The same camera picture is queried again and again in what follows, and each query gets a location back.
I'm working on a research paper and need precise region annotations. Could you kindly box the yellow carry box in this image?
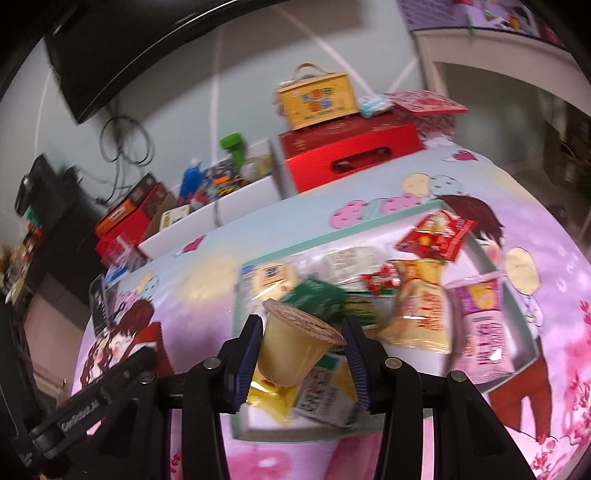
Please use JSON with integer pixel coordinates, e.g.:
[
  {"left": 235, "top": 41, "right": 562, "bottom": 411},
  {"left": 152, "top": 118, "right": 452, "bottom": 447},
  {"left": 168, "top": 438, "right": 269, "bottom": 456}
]
[{"left": 276, "top": 64, "right": 360, "bottom": 131}]

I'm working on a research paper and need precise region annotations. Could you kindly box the yellow packet with white label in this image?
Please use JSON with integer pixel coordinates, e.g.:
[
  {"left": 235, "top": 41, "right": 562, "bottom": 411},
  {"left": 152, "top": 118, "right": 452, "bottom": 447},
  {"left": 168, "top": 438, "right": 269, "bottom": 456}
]
[{"left": 291, "top": 351, "right": 363, "bottom": 428}]

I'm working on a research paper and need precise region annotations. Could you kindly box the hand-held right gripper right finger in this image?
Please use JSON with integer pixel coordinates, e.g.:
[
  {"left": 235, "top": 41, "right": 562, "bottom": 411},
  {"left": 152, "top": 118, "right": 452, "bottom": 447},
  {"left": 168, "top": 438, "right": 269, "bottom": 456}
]
[{"left": 341, "top": 316, "right": 511, "bottom": 480}]

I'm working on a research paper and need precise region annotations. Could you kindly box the red snack packet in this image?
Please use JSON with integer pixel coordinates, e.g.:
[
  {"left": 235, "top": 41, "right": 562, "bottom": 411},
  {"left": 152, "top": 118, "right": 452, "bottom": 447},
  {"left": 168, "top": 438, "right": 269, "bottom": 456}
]
[{"left": 396, "top": 210, "right": 477, "bottom": 261}]

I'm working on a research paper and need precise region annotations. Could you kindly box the green carton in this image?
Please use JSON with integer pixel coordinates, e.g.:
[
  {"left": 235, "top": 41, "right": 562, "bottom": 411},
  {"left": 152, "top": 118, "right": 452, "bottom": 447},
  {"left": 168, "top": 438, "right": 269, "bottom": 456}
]
[{"left": 279, "top": 277, "right": 347, "bottom": 330}]

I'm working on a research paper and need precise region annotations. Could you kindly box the green white snack packet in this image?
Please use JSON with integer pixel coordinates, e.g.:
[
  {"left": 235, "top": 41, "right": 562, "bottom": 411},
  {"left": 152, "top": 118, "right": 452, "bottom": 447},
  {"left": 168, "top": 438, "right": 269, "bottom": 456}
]
[{"left": 342, "top": 295, "right": 398, "bottom": 328}]

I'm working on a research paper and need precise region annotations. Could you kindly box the pink snack packet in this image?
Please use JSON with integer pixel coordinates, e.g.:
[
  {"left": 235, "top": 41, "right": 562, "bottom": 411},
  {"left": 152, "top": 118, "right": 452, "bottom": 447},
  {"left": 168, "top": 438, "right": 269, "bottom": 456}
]
[{"left": 444, "top": 270, "right": 515, "bottom": 376}]

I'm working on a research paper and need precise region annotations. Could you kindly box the clear plastic box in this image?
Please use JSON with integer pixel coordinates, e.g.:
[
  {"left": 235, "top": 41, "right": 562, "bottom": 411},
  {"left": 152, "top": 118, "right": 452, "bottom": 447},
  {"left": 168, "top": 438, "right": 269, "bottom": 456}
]
[{"left": 104, "top": 235, "right": 144, "bottom": 273}]

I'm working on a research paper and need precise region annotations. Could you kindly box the white shelf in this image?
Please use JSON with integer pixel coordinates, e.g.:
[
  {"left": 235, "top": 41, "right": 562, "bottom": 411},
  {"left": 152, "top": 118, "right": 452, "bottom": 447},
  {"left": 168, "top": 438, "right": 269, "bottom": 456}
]
[{"left": 413, "top": 18, "right": 591, "bottom": 153}]

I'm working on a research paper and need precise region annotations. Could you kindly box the red flat box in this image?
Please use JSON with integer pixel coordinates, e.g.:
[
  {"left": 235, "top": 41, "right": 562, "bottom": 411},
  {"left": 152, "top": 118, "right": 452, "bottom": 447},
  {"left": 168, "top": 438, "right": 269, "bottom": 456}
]
[{"left": 95, "top": 182, "right": 169, "bottom": 264}]

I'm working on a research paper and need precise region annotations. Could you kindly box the colourful toy car pack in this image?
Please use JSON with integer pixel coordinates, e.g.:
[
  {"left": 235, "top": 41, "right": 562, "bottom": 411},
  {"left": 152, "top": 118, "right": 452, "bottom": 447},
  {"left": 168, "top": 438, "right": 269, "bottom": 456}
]
[{"left": 203, "top": 164, "right": 243, "bottom": 195}]

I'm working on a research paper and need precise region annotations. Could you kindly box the printed cartoon blanket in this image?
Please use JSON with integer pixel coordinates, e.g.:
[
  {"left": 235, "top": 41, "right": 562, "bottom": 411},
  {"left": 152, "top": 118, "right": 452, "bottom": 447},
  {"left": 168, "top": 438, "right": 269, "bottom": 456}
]
[{"left": 76, "top": 143, "right": 591, "bottom": 480}]

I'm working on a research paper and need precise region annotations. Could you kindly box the black sparkly phone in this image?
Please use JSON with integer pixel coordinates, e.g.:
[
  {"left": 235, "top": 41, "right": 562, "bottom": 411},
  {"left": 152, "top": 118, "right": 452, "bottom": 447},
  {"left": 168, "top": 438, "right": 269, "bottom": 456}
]
[{"left": 89, "top": 274, "right": 114, "bottom": 337}]

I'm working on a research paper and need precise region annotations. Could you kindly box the large yellow bread packet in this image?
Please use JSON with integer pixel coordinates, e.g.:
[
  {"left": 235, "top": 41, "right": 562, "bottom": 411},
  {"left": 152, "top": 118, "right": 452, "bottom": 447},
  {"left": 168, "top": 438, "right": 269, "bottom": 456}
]
[{"left": 376, "top": 258, "right": 455, "bottom": 355}]

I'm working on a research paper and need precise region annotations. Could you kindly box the red carton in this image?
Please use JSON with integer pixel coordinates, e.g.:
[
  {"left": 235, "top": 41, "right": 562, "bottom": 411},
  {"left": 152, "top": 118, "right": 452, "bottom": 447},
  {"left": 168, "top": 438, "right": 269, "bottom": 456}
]
[{"left": 131, "top": 322, "right": 174, "bottom": 377}]

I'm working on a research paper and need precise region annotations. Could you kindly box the black television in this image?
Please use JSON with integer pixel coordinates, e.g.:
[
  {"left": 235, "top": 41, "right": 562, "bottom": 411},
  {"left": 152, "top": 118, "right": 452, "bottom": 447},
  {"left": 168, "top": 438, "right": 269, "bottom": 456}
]
[{"left": 44, "top": 0, "right": 296, "bottom": 124}]

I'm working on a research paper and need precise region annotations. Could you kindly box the clear round container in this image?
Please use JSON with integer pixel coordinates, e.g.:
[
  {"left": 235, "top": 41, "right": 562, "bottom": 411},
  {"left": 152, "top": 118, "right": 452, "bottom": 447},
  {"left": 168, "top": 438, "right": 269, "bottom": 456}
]
[{"left": 245, "top": 157, "right": 273, "bottom": 181}]

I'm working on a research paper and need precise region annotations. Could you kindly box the white tray with teal rim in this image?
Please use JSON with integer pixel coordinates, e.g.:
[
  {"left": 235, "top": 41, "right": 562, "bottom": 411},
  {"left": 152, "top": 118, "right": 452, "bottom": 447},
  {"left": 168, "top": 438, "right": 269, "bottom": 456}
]
[{"left": 230, "top": 194, "right": 541, "bottom": 441}]

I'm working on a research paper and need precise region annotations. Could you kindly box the black power cable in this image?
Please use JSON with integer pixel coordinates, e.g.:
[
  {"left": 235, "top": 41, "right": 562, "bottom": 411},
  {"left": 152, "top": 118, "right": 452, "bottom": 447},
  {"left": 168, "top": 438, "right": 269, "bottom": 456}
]
[{"left": 95, "top": 115, "right": 153, "bottom": 204}]

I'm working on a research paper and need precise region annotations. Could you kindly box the small red candy packet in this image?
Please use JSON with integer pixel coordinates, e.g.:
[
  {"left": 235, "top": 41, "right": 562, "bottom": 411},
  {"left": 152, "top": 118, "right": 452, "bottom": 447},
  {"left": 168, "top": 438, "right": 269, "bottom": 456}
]
[{"left": 361, "top": 265, "right": 400, "bottom": 296}]

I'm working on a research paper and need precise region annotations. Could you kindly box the red patterned bag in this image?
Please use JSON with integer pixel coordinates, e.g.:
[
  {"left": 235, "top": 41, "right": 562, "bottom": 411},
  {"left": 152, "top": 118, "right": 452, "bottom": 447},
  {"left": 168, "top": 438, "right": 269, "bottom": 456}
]
[{"left": 385, "top": 90, "right": 468, "bottom": 116}]

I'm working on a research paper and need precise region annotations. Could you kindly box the light blue packet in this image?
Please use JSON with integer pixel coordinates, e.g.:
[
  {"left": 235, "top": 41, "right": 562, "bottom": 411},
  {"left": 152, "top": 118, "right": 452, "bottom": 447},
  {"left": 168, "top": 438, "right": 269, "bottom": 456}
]
[{"left": 359, "top": 93, "right": 393, "bottom": 118}]

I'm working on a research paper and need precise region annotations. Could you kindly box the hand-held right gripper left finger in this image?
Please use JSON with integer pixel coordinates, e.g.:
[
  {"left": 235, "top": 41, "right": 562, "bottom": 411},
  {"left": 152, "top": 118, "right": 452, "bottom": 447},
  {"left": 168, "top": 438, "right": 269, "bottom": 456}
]
[{"left": 95, "top": 315, "right": 265, "bottom": 480}]

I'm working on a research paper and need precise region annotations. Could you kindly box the purple plastic basket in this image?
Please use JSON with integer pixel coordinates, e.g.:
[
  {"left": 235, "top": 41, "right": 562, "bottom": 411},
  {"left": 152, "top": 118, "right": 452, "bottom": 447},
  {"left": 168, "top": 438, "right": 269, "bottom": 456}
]
[{"left": 397, "top": 0, "right": 467, "bottom": 28}]

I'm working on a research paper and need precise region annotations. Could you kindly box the small white printed box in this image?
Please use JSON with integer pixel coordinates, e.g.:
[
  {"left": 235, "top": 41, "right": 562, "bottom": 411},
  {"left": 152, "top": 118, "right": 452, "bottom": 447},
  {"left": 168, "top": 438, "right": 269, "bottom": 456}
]
[{"left": 159, "top": 205, "right": 192, "bottom": 232}]

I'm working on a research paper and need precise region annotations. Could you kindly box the pudding cup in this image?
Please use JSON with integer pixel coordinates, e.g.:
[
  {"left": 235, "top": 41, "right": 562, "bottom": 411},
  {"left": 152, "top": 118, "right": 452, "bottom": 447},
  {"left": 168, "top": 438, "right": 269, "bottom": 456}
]
[{"left": 256, "top": 299, "right": 347, "bottom": 387}]

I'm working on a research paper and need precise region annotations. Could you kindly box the black furniture unit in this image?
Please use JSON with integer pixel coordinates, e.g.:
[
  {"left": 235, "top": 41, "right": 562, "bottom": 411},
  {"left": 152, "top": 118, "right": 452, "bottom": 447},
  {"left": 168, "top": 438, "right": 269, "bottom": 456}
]
[{"left": 0, "top": 154, "right": 100, "bottom": 324}]

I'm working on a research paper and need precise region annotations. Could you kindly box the orange black box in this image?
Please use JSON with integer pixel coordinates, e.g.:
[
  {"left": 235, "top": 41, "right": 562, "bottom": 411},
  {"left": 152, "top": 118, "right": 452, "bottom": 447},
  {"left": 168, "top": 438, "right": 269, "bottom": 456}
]
[{"left": 95, "top": 173, "right": 157, "bottom": 234}]

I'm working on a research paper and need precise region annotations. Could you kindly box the blue plastic bag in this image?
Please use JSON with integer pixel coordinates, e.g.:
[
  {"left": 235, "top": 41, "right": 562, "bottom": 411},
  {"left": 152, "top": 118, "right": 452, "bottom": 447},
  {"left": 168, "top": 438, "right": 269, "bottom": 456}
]
[{"left": 179, "top": 159, "right": 204, "bottom": 204}]

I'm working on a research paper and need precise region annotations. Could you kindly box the white cardboard box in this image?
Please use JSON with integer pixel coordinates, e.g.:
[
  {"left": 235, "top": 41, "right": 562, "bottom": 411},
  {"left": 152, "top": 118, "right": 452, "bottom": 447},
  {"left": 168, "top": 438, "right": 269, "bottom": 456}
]
[{"left": 137, "top": 138, "right": 282, "bottom": 259}]

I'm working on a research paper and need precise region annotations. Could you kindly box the yellow clear snack packet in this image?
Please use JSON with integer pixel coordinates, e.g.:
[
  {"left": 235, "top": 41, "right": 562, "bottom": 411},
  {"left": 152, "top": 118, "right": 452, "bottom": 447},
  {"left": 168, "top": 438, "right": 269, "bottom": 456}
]
[{"left": 247, "top": 378, "right": 298, "bottom": 423}]

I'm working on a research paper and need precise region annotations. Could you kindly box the green dumbbell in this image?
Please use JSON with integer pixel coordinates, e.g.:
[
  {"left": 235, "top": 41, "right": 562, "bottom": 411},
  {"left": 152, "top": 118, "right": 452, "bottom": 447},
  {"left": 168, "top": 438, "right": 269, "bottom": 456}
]
[{"left": 221, "top": 134, "right": 250, "bottom": 167}]

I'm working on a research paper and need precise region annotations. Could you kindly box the red gift box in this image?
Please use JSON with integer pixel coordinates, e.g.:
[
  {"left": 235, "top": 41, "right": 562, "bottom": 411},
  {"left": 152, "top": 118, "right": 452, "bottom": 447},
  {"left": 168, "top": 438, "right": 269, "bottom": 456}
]
[{"left": 279, "top": 115, "right": 426, "bottom": 195}]

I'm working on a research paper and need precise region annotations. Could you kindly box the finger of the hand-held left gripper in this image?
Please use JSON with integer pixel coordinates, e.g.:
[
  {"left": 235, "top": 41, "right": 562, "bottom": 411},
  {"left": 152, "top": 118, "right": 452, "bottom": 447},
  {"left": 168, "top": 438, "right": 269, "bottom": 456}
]
[{"left": 115, "top": 345, "right": 158, "bottom": 394}]

